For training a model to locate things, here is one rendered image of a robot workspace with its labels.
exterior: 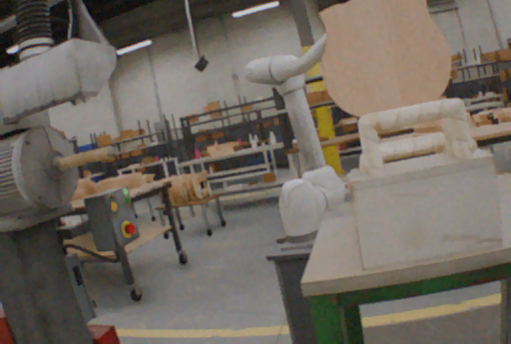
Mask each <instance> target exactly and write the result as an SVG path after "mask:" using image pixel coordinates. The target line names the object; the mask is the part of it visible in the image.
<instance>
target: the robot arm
mask: <svg viewBox="0 0 511 344"><path fill-rule="evenodd" d="M326 40H327V35H325V34H324V35H323V36H322V37H321V38H320V39H319V40H318V41H317V42H316V43H315V44H314V45H313V47H312V48H311V49H310V50H309V51H308V52H307V53H306V54H305V55H304V56H302V57H301V58H296V57H293V56H289V55H276V56H268V57H264V58H261V59H256V60H253V61H252V62H250V63H249V64H248V65H247V66H246V68H245V76H246V78H247V79H248V80H249V81H251V82H253V83H258V84H270V85H274V86H275V88H276V89H277V91H278V92H279V93H280V94H281V95H282V97H283V100H284V101H285V105H286V108H287V111H288V115H289V119H290V122H291V126H292V129H293V133H294V137H295V140H296V143H297V144H298V148H299V151H300V154H301V157H302V162H303V165H304V168H305V173H304V174H303V178H302V179H294V180H291V181H288V182H287V183H285V184H284V185H283V186H282V187H281V190H280V193H279V210H280V216H281V221H282V226H283V229H284V232H285V236H281V237H278V238H277V239H276V243H281V244H282V246H281V247H280V250H281V251H284V250H292V249H305V248H313V246H314V242H315V239H316V236H317V231H318V228H319V221H320V220H321V219H322V218H323V215H324V211H325V209H326V208H327V207H333V206H339V205H341V204H343V202H344V200H345V197H346V187H345V185H344V183H343V181H342V180H341V179H340V177H339V176H338V175H337V174H336V172H335V171H334V169H332V168H331V167H329V166H327V165H326V164H325V160H324V157H323V154H322V150H321V147H320V143H319V139H318V136H317V133H316V128H315V126H314V125H313V122H312V118H311V114H310V111H309V108H308V104H307V101H306V97H305V93H304V88H305V78H306V75H307V72H308V71H309V70H311V69H312V68H313V67H314V66H315V65H316V64H317V63H318V62H319V61H320V60H321V59H322V58H323V53H324V50H325V46H326Z"/></svg>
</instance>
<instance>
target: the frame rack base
mask: <svg viewBox="0 0 511 344"><path fill-rule="evenodd" d="M382 166H383V171H384V174H383V175H379V176H372V177H368V176H367V175H366V174H362V175H356V176H350V177H349V183H348V185H349V190H350V195H351V201H352V206H353V211H354V217H355V220H354V222H355V227H356V233H357V238H358V243H359V248H360V251H359V253H360V257H361V262H362V267H363V270H370V269H375V268H381V267H391V266H394V265H401V264H410V263H411V262H422V261H425V260H431V259H439V258H440V257H450V256H452V255H458V254H464V253H467V252H476V251H477V250H485V249H488V248H493V247H499V246H501V245H502V244H503V241H502V230H501V229H502V224H501V213H500V202H499V198H500V197H499V191H498V180H497V174H496V171H497V168H496V163H495V158H494V156H493V155H490V154H488V153H486V152H483V151H481V150H479V149H477V150H476V152H475V154H473V158H472V159H470V160H465V161H457V160H456V158H455V155H448V154H447V152H446V153H441V154H435V155H430V156H424V157H419V158H413V159H408V160H403V161H397V162H391V163H385V164H382Z"/></svg>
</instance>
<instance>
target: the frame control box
mask: <svg viewBox="0 0 511 344"><path fill-rule="evenodd" d="M123 187H125V188H126V189H127V190H128V193H127V194H126V195H124V194H123ZM123 187H118V188H113V189H108V190H105V191H102V192H100V193H97V194H94V195H92V196H86V197H84V202H85V206H86V209H87V213H88V217H89V222H90V226H91V230H92V234H93V238H94V242H95V245H96V247H97V250H98V251H104V252H107V251H113V253H115V255H116V259H113V258H109V257H107V256H105V255H102V254H100V253H97V252H94V251H91V250H89V249H88V248H85V247H82V246H79V245H76V244H72V243H67V244H65V245H64V248H63V255H64V256H67V255H68V252H67V248H68V247H72V248H75V249H77V250H80V251H83V252H85V253H88V254H91V255H93V256H94V257H96V258H100V259H103V260H105V261H109V262H111V263H115V264H116V263H118V262H119V261H120V260H121V254H120V249H121V248H123V247H124V246H126V245H128V244H129V243H131V242H132V241H133V240H135V239H136V240H137V239H138V238H140V233H139V229H138V224H137V223H136V219H135V215H134V211H133V206H132V202H131V203H130V204H129V205H126V202H125V199H126V197H128V198H129V199H130V200H131V198H130V193H129V189H128V187H127V186H123ZM110 192H112V193H113V194H114V200H109V196H108V194H109V193H110ZM112 202H115V203H116V204H117V210H112ZM129 223H133V224H134V226H135V228H136V229H135V232H134V233H133V234H130V233H129V232H127V231H126V230H125V228H126V226H127V225H128V224H129Z"/></svg>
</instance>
